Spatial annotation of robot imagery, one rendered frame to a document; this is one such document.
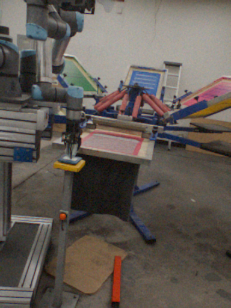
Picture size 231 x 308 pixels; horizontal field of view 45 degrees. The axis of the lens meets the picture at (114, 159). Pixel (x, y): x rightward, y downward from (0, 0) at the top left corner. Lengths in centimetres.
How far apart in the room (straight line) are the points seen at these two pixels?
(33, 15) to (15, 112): 44
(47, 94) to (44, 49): 21
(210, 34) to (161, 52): 100
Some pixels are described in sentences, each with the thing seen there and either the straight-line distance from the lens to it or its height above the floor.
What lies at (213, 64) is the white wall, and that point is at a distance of 629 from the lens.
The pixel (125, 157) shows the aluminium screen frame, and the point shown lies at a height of 98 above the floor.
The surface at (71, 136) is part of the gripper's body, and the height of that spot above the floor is 111.
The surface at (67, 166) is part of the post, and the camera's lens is 140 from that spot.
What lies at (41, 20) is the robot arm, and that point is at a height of 156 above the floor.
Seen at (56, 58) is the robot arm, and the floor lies 146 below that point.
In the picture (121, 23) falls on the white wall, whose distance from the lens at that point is 639.
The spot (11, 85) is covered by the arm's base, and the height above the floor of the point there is 131.
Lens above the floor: 143
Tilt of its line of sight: 18 degrees down
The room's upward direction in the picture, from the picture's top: 8 degrees clockwise
